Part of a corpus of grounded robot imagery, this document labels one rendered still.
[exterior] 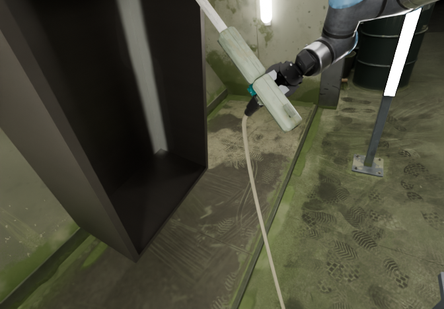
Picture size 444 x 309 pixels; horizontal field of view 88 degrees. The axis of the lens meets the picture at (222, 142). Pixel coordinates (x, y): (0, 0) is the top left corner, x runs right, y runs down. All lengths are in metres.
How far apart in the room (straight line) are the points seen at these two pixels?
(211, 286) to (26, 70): 1.25
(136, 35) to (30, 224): 1.28
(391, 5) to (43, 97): 0.82
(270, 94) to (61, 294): 1.62
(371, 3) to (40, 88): 0.77
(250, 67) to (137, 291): 1.33
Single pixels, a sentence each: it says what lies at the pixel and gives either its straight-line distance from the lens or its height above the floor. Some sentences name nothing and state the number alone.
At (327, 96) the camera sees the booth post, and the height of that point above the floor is 0.15.
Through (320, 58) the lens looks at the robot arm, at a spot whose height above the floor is 1.12.
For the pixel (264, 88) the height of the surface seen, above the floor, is 1.11.
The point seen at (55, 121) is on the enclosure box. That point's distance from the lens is 0.58.
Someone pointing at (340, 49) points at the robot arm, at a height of 1.12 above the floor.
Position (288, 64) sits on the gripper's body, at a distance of 0.70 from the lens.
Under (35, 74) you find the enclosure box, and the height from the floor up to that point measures 1.27.
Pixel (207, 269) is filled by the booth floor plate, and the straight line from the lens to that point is 1.48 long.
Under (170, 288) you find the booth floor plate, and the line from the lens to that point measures 1.50.
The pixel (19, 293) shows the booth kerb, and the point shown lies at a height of 0.13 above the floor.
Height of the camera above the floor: 1.36
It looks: 36 degrees down
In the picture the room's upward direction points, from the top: 12 degrees counter-clockwise
